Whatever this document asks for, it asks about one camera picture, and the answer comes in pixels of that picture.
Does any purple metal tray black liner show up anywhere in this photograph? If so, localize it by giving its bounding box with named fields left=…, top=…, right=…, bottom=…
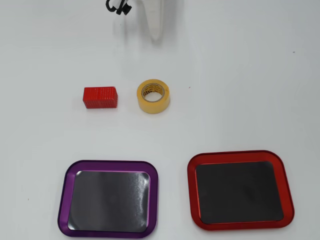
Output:
left=57, top=159, right=160, bottom=239

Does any red perforated rectangular block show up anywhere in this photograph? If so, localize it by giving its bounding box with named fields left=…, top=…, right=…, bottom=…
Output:
left=82, top=86, right=119, bottom=110

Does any red metal tray black liner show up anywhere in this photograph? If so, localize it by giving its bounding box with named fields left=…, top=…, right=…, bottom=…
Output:
left=186, top=150, right=295, bottom=232

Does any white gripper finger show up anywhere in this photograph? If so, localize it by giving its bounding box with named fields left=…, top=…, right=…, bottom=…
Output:
left=136, top=0, right=166, bottom=44

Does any yellow masking tape roll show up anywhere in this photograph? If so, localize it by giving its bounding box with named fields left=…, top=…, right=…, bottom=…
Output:
left=136, top=79, right=171, bottom=115

